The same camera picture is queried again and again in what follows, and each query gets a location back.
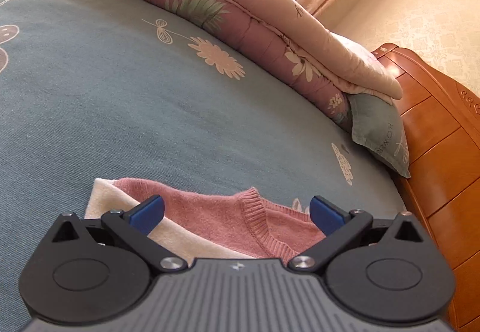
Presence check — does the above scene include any pink and cream sweater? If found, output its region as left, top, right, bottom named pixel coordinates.
left=85, top=178, right=325, bottom=263

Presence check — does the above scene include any grey-green flower pillow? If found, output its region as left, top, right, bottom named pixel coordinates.
left=347, top=94, right=411, bottom=178

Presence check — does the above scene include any blue floral bed sheet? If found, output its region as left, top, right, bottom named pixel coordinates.
left=1, top=0, right=404, bottom=331

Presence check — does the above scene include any wooden headboard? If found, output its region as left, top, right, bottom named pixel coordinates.
left=374, top=43, right=480, bottom=331

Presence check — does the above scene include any folded pink floral quilt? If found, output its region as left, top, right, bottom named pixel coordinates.
left=0, top=0, right=404, bottom=127

